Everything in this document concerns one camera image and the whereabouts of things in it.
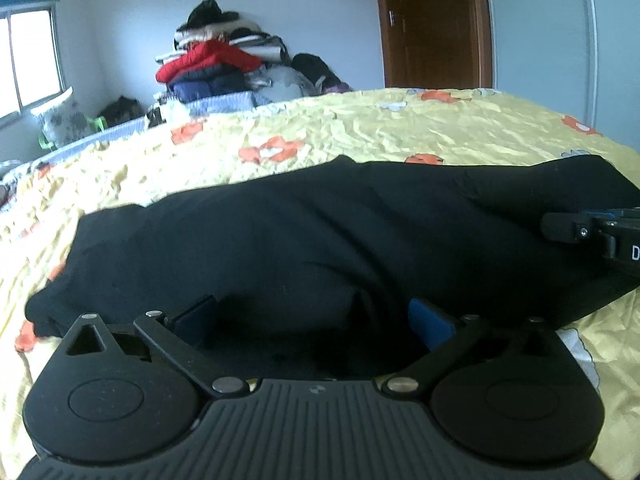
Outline green plastic stool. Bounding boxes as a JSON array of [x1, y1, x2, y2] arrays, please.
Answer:
[[38, 116, 107, 152]]

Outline floral pillow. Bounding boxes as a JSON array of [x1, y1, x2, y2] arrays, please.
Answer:
[[30, 87, 94, 151]]

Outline brown wooden door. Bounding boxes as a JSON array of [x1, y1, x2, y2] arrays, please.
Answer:
[[378, 0, 494, 90]]

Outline grey patterned blanket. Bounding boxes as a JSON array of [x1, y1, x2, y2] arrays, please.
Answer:
[[0, 159, 50, 210]]

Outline black pants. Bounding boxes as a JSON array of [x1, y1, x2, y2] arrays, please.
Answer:
[[25, 156, 639, 378]]

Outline pile of clothes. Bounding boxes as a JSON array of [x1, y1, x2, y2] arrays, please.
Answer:
[[155, 0, 352, 104]]

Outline blue striped mattress edge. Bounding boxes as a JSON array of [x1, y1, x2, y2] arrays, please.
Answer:
[[32, 89, 274, 162]]

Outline window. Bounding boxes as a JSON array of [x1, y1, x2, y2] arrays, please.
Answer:
[[1, 3, 65, 127]]

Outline dark bag on floor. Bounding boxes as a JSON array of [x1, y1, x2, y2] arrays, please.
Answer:
[[98, 96, 144, 128]]

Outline yellow carrot-print bedsheet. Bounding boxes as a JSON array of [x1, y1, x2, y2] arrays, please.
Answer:
[[1, 89, 639, 479]]

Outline white wardrobe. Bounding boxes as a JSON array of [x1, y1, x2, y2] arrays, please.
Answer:
[[488, 0, 639, 148]]

